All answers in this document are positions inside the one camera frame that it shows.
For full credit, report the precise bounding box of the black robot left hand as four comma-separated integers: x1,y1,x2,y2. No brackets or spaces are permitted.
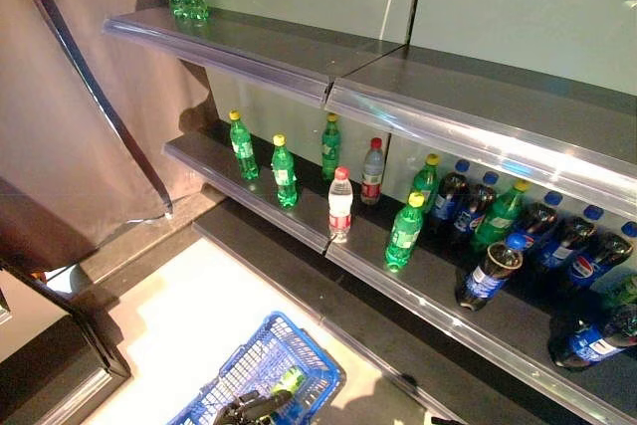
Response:
216,388,295,425

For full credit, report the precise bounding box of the blue plastic shopping basket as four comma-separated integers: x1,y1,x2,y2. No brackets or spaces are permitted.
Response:
166,311,347,425

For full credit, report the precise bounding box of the clear water bottle red cap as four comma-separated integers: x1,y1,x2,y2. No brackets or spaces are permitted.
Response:
360,137,387,206
327,166,353,245

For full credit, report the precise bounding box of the cola bottle blue label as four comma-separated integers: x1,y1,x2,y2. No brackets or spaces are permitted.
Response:
534,204,605,272
566,220,637,293
451,170,501,243
546,303,637,371
430,159,472,232
517,190,563,257
455,233,534,312

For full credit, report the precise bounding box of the small green drink bottle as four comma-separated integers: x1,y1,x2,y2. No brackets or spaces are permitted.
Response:
271,365,308,394

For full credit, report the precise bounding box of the dark cabinet silver trim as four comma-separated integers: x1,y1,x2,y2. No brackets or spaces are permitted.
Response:
0,255,133,425

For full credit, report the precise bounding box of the green soda bottle yellow cap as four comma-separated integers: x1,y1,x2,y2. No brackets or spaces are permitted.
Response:
271,133,300,209
384,191,427,273
320,111,343,182
410,153,442,215
228,109,260,181
601,273,637,310
470,179,531,253

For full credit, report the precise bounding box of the high dark shelf board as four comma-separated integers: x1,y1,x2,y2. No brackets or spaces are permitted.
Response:
324,44,637,221
103,5,410,110

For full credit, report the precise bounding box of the brown curtain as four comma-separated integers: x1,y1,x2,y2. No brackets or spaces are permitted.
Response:
0,0,218,272

